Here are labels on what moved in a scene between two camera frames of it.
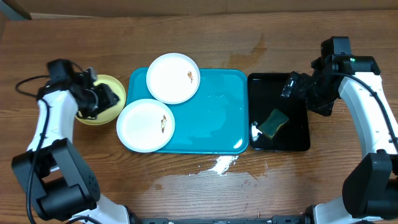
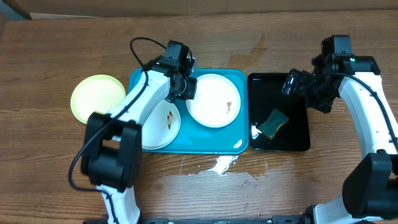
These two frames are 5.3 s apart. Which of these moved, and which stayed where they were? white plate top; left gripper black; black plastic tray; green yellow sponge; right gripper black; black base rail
Moved: left gripper black; white plate top
Stayed: right gripper black; black plastic tray; green yellow sponge; black base rail
